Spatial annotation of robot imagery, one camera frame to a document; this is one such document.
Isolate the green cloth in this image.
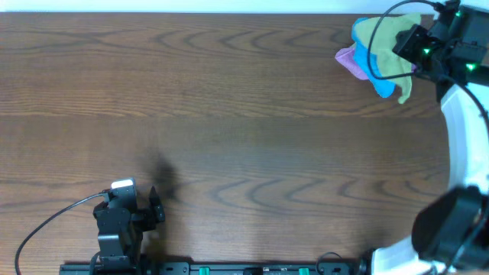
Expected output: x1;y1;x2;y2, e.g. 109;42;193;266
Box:
367;13;421;104

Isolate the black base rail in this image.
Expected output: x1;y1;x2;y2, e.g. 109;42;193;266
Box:
59;260;364;275

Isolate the purple cloth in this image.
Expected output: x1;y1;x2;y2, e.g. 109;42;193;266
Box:
335;44;368;80

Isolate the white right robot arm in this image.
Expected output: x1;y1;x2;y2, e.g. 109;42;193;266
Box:
357;1;488;274

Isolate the blue cloth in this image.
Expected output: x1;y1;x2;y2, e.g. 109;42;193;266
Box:
351;17;395;98

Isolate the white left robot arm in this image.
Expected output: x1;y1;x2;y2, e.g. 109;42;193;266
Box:
90;186;165;274

